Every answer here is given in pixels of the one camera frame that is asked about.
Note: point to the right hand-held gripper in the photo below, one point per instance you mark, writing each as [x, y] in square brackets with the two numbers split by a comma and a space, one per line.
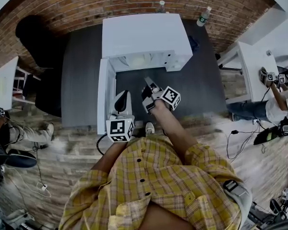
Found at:
[170, 97]

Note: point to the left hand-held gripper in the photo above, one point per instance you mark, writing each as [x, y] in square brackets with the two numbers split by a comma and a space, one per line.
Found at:
[120, 128]

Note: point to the white microwave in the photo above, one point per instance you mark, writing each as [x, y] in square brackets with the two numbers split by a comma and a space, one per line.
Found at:
[144, 35]

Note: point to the person's left forearm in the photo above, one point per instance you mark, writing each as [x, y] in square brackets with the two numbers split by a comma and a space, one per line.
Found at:
[105, 159]

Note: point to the person's right forearm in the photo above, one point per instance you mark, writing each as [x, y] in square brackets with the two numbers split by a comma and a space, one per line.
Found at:
[172, 130]

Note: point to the person's white shoe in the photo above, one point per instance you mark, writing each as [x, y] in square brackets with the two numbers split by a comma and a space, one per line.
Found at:
[150, 128]

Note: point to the dark grey table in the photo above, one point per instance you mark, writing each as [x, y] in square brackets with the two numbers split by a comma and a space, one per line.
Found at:
[196, 85]

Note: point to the blue cloth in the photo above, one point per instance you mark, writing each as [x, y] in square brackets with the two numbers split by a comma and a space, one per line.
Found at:
[194, 44]

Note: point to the clear plastic bottle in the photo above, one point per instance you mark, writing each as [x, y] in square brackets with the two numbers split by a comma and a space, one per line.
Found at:
[203, 18]
[161, 7]

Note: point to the black office chair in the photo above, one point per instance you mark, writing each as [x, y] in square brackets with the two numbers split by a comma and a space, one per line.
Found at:
[45, 68]

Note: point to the yellow plaid shirt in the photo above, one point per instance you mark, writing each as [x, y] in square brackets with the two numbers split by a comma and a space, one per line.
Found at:
[148, 193]

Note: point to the white table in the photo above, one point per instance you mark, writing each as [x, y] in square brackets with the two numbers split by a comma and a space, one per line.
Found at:
[2, 85]
[256, 75]

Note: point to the small grey object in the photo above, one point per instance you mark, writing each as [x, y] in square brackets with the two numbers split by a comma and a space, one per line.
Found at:
[268, 53]

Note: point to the dark round stool seat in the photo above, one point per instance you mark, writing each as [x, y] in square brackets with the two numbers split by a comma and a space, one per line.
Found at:
[21, 159]

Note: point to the black and green bag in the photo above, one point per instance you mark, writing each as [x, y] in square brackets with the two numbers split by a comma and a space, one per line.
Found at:
[266, 135]

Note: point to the person's leg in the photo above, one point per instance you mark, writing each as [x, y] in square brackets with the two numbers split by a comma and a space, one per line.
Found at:
[163, 219]

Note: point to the grey waist pouch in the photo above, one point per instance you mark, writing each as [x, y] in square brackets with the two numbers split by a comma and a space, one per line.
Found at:
[241, 193]

